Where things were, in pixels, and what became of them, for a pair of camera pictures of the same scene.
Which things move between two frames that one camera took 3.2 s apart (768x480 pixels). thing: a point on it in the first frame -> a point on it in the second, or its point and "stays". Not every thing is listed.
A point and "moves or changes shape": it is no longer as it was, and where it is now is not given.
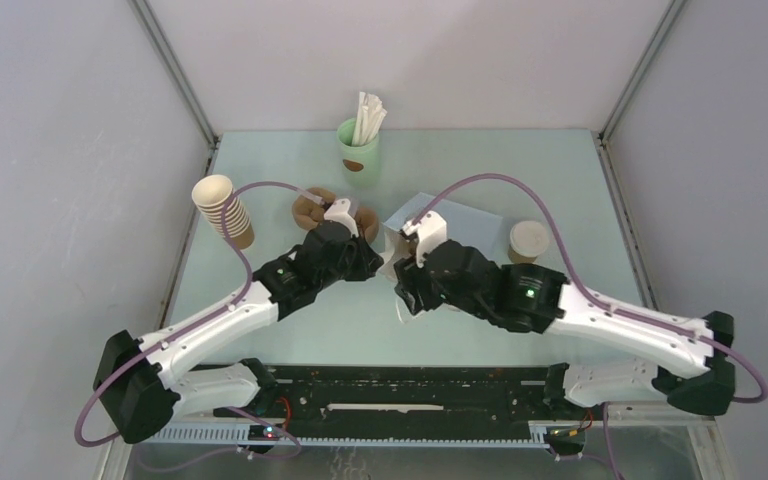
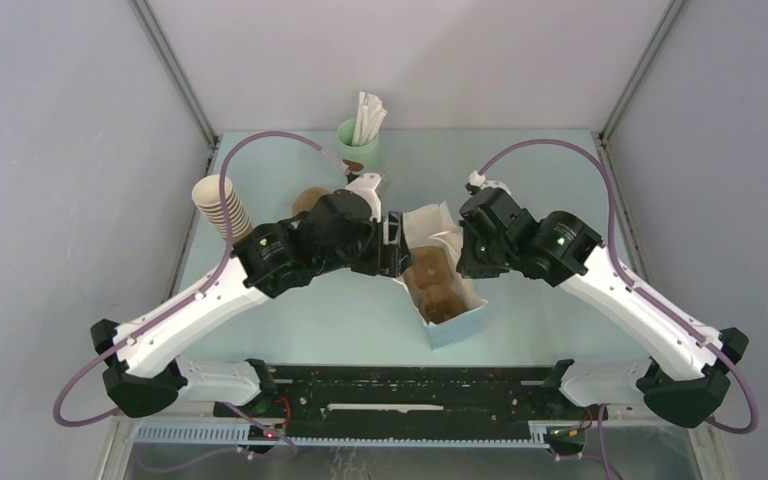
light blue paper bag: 466,224 moves or changes shape
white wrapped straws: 370,115 stays
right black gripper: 409,276 -> 469,266
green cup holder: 360,165 stays
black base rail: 404,400 stays
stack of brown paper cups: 210,194 stays
